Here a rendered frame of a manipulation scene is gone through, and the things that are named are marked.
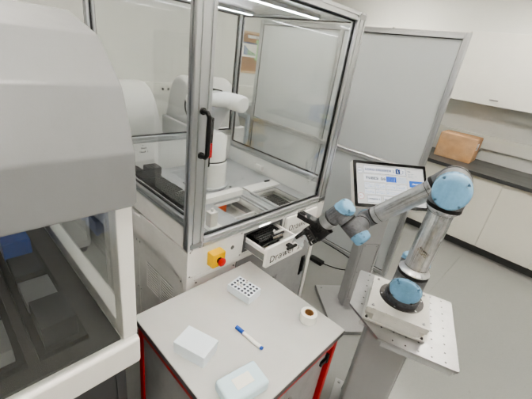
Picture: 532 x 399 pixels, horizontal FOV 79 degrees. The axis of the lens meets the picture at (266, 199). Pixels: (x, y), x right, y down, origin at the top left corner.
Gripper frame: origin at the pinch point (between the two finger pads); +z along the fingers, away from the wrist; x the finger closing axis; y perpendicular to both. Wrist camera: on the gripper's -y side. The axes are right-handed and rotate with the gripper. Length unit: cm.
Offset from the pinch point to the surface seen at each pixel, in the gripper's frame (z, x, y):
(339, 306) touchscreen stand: 76, 81, 51
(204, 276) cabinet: 29.3, -36.0, -6.5
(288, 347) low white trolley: -1, -35, 36
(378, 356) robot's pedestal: 4, 10, 65
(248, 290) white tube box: 13.8, -29.0, 9.8
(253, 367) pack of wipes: -4, -54, 33
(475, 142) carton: -17, 313, -9
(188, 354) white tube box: 8, -67, 19
